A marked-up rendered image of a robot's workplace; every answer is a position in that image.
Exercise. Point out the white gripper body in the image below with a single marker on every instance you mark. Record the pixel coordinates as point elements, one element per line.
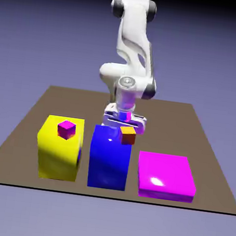
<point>111,119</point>

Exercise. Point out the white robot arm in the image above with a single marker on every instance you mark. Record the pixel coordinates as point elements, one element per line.
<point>132,38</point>

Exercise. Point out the small orange cube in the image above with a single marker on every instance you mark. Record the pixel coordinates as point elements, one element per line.
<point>127,135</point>

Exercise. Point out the small magenta cube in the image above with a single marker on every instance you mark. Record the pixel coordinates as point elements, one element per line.
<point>66,129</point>

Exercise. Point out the large blue box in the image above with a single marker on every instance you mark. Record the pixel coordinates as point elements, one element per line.
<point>109,161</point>

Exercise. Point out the large yellow box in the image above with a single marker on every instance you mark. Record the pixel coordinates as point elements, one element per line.
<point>59,150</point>

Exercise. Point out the large magenta box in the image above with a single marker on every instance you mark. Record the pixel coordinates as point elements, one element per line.
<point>165,174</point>

